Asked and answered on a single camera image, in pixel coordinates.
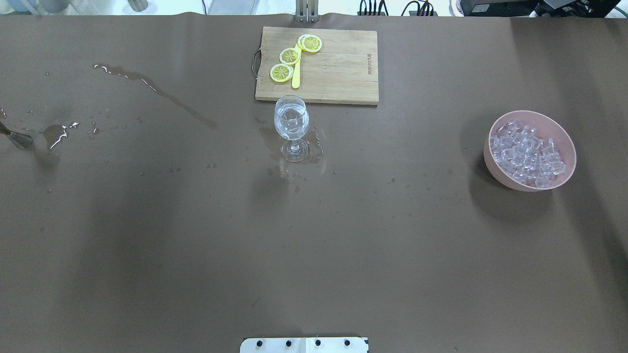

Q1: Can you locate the clear wine glass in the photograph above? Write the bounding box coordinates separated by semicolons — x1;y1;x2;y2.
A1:
274;95;310;163

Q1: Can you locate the yellow plastic stick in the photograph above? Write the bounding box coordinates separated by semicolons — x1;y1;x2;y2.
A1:
291;44;302;90

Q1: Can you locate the bamboo cutting board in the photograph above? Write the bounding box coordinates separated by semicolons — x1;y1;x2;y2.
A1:
255;26;380;106

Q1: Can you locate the middle lemon slice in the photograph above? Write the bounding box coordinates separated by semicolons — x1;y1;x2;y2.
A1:
279;47;301;66

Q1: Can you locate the far lemon slice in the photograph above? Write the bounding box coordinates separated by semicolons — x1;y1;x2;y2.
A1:
297;34;323;53

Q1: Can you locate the pink bowl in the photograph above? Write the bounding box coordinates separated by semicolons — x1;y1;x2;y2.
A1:
484;110;577;192

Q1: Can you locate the lemon slice near handle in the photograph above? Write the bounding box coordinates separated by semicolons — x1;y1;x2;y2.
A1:
269;63;294;83

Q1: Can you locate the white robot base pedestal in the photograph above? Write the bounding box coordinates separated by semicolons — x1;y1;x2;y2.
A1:
239;337;370;353

